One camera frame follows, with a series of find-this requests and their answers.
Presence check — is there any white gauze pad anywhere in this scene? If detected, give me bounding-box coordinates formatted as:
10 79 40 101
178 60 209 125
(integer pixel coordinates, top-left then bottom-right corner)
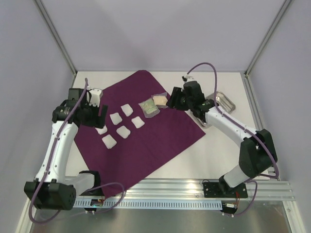
109 113 122 125
102 134 117 149
95 126 107 135
116 126 131 139
131 116 145 129
121 104 133 117

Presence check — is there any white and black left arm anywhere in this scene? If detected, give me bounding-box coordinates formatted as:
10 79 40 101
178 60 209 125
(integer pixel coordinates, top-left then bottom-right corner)
24 87 108 211

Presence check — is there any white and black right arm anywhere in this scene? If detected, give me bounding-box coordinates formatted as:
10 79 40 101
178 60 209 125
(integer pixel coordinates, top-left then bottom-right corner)
167 81 277 197

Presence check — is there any beige bandage in clear pouch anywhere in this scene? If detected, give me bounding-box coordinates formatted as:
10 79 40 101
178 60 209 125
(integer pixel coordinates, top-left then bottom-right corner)
152 92 168 108

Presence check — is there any green gauze in clear pouch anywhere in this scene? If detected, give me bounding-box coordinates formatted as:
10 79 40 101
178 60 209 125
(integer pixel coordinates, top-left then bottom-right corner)
139 98 160 118

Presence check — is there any stainless steel instrument tray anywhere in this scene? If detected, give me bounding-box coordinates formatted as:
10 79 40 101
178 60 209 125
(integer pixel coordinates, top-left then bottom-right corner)
190 90 237 128

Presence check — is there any purple cloth drape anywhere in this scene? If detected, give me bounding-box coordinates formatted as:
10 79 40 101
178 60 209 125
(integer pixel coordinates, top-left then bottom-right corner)
74 70 204 188

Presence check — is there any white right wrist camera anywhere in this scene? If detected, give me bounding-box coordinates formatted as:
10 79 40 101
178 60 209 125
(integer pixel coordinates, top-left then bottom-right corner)
182 75 195 83

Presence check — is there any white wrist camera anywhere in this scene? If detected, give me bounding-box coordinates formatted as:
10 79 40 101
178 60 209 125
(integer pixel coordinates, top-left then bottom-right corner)
87 87 103 107
182 75 195 83

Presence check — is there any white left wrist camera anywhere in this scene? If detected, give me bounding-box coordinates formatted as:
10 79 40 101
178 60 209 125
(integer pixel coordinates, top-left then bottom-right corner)
87 87 103 107

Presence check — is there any white slotted cable duct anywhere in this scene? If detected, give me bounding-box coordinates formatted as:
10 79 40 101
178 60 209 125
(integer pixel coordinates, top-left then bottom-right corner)
73 199 223 210

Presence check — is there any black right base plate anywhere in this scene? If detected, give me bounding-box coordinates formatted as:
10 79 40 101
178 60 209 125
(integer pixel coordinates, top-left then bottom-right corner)
202 180 248 199

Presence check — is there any aluminium frame post left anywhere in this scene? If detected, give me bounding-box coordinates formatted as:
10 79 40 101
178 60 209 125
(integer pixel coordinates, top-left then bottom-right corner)
33 0 77 77

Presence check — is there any aluminium frame post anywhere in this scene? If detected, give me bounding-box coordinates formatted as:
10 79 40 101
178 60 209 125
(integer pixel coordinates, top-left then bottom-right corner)
33 0 77 77
244 0 293 78

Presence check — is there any aluminium mounting rail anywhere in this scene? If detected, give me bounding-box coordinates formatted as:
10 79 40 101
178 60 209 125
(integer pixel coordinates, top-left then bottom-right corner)
29 177 296 202

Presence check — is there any aluminium frame post right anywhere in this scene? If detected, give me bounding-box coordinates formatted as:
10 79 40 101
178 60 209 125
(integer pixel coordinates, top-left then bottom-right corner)
244 0 293 78

